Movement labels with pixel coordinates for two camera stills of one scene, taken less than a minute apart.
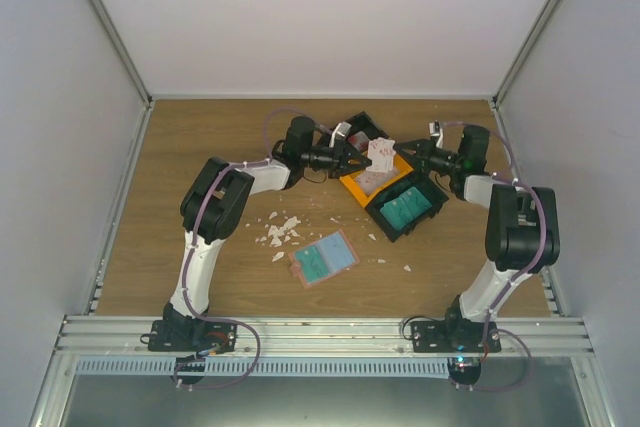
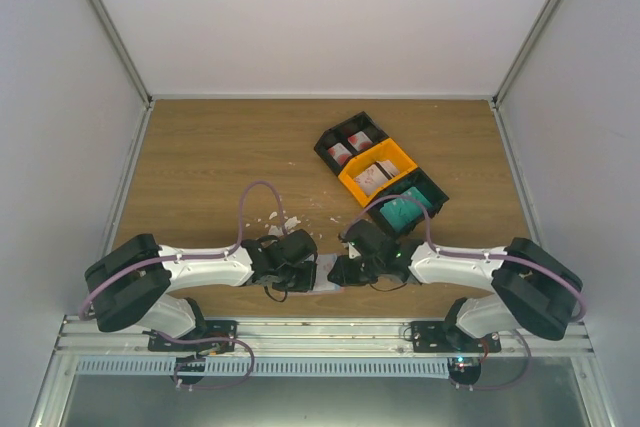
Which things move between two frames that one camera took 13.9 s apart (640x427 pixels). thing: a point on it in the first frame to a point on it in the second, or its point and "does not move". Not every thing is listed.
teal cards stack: x=403 y=209 does not move
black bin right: x=430 y=189 does not move
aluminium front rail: x=103 y=335 does not move
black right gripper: x=424 y=150 to x=346 y=279
